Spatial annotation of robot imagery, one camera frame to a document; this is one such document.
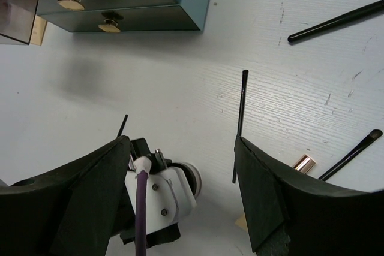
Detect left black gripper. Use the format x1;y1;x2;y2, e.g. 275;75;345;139
119;137;181;249

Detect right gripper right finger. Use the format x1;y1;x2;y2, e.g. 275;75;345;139
234;137;383;255

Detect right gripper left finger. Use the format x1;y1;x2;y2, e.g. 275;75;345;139
1;136;131;255

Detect thin black brush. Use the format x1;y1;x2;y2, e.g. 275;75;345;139
116;114;128;138
232;69;249;184
319;129;383;182

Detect right beige concealer tube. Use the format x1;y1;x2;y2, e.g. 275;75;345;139
293;155;316;174

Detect beige concealer tube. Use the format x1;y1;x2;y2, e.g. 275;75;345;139
30;16;47;46
293;155;316;174

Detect dark teal drawer cabinet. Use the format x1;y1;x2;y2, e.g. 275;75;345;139
35;0;217;34

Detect left beige concealer tube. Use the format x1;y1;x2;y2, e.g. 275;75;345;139
30;16;47;46

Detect black fan brush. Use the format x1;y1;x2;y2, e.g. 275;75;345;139
287;0;383;45

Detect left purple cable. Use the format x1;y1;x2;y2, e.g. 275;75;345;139
134;156;152;256

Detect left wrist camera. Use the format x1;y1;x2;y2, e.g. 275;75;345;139
124;167;197;234

